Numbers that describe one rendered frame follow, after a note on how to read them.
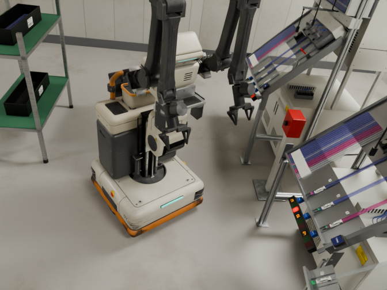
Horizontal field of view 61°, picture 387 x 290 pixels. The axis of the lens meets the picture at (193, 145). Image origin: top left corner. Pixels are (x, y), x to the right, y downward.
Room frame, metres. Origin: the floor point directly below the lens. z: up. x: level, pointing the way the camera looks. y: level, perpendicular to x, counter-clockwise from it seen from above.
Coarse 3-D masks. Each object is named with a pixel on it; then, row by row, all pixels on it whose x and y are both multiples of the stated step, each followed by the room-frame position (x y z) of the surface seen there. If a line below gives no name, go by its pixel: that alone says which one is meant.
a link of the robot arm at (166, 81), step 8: (160, 0) 1.25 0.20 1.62; (184, 0) 1.31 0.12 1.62; (160, 8) 1.24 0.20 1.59; (184, 8) 1.30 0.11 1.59; (160, 16) 1.24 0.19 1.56; (168, 16) 1.26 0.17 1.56; (176, 16) 1.27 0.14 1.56; (184, 16) 1.30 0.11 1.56; (168, 24) 1.25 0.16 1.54; (176, 24) 1.27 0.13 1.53; (168, 32) 1.25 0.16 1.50; (176, 32) 1.27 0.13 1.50; (168, 40) 1.25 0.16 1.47; (176, 40) 1.28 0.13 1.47; (168, 48) 1.25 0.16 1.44; (176, 48) 1.28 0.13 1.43; (168, 56) 1.25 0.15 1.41; (168, 64) 1.25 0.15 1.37; (160, 72) 1.28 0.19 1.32; (168, 72) 1.26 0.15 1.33; (160, 80) 1.27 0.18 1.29; (168, 80) 1.26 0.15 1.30; (160, 88) 1.26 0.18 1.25; (168, 88) 1.26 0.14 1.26; (176, 88) 1.29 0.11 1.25; (168, 96) 1.26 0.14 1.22
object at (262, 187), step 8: (288, 112) 2.07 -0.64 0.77; (296, 112) 2.07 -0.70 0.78; (288, 120) 2.03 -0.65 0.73; (296, 120) 1.97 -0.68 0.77; (304, 120) 1.98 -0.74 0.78; (288, 128) 1.99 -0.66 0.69; (296, 128) 1.97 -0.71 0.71; (288, 136) 1.97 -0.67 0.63; (296, 136) 1.98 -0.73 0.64; (280, 144) 2.06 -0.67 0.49; (280, 152) 2.01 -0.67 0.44; (272, 168) 2.05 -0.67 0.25; (272, 176) 2.01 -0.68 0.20; (256, 184) 2.08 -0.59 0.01; (264, 184) 2.10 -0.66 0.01; (256, 192) 1.98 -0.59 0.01; (264, 192) 2.00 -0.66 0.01; (280, 192) 2.03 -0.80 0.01; (264, 200) 1.91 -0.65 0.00; (280, 200) 1.93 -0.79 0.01
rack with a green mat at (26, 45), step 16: (48, 16) 2.77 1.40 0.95; (32, 32) 2.38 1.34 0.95; (48, 32) 2.47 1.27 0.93; (0, 48) 2.02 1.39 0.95; (16, 48) 2.06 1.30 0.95; (32, 48) 2.11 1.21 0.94; (64, 48) 2.83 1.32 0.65; (64, 64) 2.82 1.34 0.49; (16, 80) 2.64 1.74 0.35; (64, 80) 2.78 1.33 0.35; (32, 96) 1.97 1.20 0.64; (48, 96) 2.45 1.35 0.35; (0, 112) 2.11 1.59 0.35; (32, 112) 2.17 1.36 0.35; (48, 112) 2.21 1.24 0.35; (0, 128) 1.92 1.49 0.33; (16, 128) 1.94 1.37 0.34; (32, 128) 1.96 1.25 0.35
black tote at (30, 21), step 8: (16, 8) 2.60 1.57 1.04; (24, 8) 2.65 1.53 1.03; (32, 8) 2.65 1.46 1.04; (0, 16) 2.32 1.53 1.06; (8, 16) 2.44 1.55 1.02; (16, 16) 2.57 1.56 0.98; (32, 16) 2.49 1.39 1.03; (40, 16) 2.65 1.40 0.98; (0, 24) 2.29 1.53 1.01; (8, 24) 2.41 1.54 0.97; (16, 24) 2.21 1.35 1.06; (24, 24) 2.33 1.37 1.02; (32, 24) 2.47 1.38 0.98; (0, 32) 2.09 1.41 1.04; (8, 32) 2.10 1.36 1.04; (16, 32) 2.18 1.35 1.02; (24, 32) 2.30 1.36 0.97; (0, 40) 2.09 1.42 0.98; (8, 40) 2.10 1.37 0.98; (16, 40) 2.15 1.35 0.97
